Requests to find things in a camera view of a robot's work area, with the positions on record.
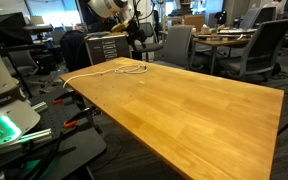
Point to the large black screen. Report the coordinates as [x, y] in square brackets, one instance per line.
[7, 28]

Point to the brown cardboard box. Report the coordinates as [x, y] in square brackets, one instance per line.
[194, 22]

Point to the black draped jacket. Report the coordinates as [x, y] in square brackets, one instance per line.
[72, 50]

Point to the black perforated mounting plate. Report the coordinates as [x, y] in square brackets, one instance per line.
[84, 146]

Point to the grey mesh office chair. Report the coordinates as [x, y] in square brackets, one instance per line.
[264, 15]

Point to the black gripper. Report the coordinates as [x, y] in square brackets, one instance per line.
[134, 30]

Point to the labelled drawer cabinet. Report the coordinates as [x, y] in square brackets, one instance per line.
[107, 50]

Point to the grey armrest office chair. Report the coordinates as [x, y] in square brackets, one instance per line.
[260, 50]

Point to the aluminium extrusion bar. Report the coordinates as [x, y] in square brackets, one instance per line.
[34, 136]
[39, 106]

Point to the dark seat office chair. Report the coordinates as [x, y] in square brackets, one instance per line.
[149, 46]

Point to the wooden office desk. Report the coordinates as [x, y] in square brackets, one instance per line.
[217, 40]

